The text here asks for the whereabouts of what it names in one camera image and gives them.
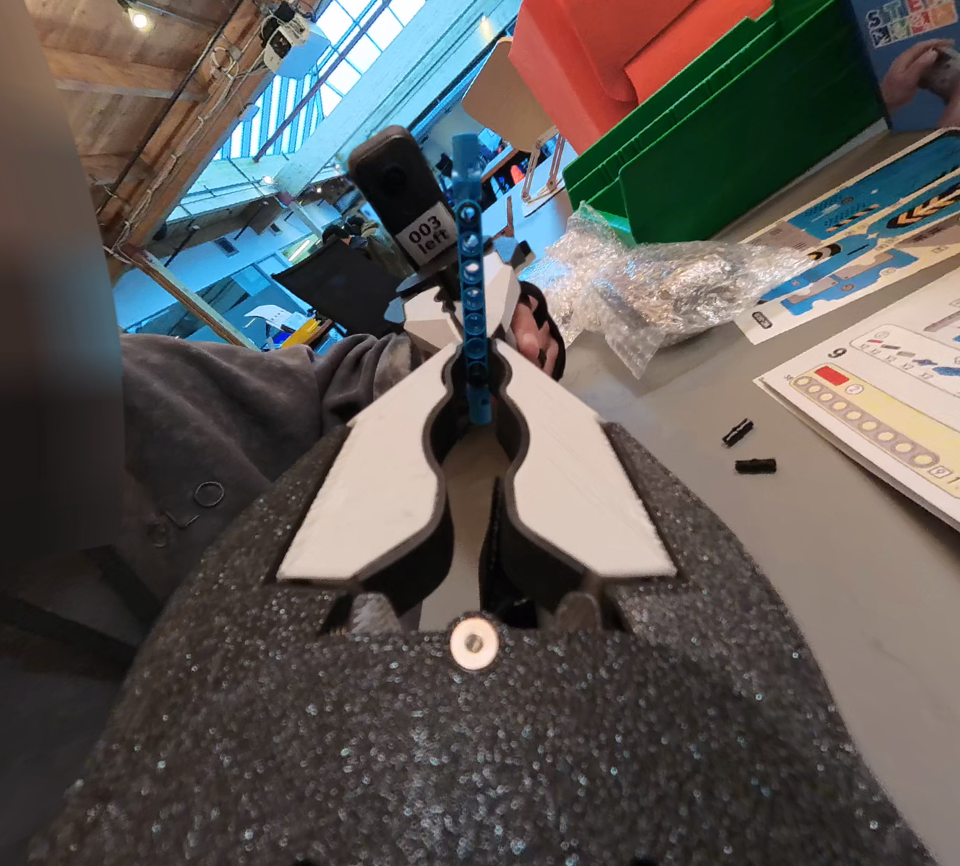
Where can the blue sticker sheet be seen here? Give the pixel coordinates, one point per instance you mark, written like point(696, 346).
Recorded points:
point(862, 244)

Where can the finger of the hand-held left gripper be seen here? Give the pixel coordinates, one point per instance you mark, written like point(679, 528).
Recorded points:
point(431, 319)
point(504, 296)

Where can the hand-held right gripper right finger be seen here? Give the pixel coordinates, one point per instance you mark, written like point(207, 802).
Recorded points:
point(592, 499)

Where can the clear bubble wrap bag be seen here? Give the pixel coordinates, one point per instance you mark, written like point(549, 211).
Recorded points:
point(660, 289)

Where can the green plastic bin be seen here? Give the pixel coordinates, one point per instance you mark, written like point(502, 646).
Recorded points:
point(735, 154)

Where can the grey desk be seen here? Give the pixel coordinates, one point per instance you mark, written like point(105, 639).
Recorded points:
point(750, 581)

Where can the black mesh office chair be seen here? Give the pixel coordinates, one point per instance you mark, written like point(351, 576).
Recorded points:
point(337, 289)

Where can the white wall-mounted device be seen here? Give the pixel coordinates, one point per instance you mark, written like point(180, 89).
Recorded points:
point(289, 41)

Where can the blue perforated building beam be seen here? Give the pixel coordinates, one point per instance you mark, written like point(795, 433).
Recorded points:
point(471, 281)

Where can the orange felt bag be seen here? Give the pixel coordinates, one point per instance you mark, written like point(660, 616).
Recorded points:
point(645, 4)

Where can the wooden laptop stand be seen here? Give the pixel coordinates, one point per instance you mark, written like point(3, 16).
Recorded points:
point(502, 94)

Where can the person's left forearm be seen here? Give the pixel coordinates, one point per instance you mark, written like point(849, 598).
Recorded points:
point(247, 394)

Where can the olive jacket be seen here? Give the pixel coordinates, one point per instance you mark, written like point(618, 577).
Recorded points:
point(371, 236)

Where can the person's dark jacket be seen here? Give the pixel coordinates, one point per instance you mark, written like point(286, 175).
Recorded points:
point(187, 544)

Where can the black connector pin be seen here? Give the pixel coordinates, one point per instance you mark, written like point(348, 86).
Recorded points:
point(755, 466)
point(737, 432)

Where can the open instruction booklet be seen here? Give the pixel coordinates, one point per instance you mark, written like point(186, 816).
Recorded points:
point(885, 401)

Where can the yellow plastic bin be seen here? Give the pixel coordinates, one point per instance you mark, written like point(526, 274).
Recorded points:
point(304, 334)

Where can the person's left hand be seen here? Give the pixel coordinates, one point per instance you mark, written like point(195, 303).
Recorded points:
point(534, 343)

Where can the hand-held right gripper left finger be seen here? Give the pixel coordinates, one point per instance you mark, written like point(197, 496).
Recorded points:
point(367, 499)

